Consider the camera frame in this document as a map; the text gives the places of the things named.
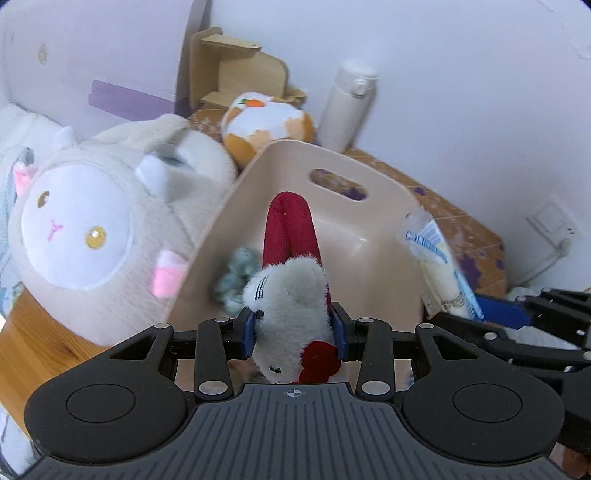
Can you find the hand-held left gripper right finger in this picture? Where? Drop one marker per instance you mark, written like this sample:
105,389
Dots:
339,332

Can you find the beige plastic basket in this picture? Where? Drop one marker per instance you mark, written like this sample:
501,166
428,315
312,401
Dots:
355,221

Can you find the large white sheep plush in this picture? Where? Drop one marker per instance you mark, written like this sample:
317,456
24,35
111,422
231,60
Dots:
97,230

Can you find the white thermos bottle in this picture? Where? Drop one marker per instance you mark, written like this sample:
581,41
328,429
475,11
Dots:
344,108

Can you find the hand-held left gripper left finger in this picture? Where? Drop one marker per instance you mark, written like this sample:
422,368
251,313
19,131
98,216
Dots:
245,333

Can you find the orange white guinea pig plush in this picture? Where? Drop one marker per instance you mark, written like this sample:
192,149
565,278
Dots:
272,122

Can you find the grey green scrunchie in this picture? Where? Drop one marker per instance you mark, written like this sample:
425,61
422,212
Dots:
235,277

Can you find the white panel with purple stripe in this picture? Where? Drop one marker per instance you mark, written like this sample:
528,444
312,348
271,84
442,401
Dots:
92,60

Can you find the white plush toy red ears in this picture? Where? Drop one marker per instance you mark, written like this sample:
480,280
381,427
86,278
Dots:
291,304

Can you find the clear blue white packet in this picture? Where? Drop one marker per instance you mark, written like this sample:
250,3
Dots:
438,263

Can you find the white wall socket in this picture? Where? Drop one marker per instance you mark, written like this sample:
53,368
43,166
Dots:
551,224

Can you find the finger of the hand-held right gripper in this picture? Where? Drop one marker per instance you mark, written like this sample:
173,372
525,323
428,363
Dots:
485,339
503,311

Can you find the wooden desktop stand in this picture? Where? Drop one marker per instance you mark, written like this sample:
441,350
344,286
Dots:
240,64

